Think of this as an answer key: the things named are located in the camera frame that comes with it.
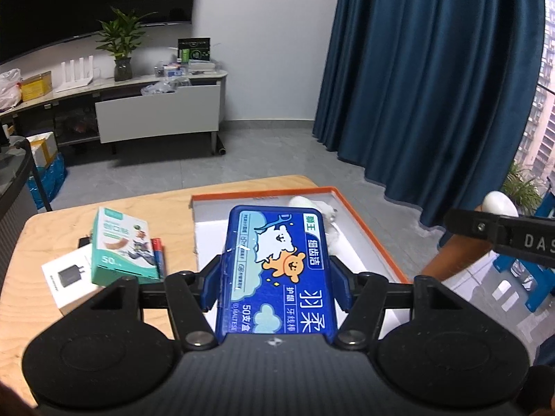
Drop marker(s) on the clear plastic wrap pile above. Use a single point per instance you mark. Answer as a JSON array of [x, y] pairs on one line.
[[165, 86]]

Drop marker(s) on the blue storage crate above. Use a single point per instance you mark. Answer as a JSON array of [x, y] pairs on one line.
[[52, 179]]

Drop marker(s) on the red blue playing card box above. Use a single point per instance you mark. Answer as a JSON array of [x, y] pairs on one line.
[[159, 256]]

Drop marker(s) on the white plastic bag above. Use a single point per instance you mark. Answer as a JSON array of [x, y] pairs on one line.
[[10, 89]]

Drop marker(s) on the orange rimmed white tray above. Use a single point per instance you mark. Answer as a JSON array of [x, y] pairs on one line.
[[347, 237]]

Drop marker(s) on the black glass side table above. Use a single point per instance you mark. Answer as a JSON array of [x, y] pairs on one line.
[[17, 204]]

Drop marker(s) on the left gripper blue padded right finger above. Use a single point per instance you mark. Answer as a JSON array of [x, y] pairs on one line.
[[342, 283]]

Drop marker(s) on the blue plastic stool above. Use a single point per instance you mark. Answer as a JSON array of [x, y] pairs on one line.
[[537, 280]]

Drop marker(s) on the white TV cabinet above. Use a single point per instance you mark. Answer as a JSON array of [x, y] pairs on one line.
[[123, 113]]

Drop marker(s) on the blue dental floss box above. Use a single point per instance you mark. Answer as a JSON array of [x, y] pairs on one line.
[[275, 276]]

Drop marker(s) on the white wifi router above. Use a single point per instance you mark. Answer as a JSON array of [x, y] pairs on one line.
[[76, 74]]

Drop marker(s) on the blue curtain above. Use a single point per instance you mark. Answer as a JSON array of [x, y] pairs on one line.
[[430, 97]]

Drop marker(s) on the black wall charger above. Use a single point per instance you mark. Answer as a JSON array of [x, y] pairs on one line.
[[83, 241]]

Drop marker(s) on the potted green plant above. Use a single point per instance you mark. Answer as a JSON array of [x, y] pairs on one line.
[[119, 37]]

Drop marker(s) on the black green product box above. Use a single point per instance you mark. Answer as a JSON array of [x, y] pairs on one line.
[[194, 49]]

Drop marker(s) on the yellow cardboard box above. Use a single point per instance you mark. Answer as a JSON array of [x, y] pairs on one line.
[[36, 86]]

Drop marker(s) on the teal green cardboard box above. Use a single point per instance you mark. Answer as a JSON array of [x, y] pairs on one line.
[[121, 246]]

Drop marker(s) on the white charger packaging box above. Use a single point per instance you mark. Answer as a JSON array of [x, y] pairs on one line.
[[69, 279]]

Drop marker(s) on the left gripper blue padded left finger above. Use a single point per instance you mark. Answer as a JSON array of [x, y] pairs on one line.
[[208, 281]]

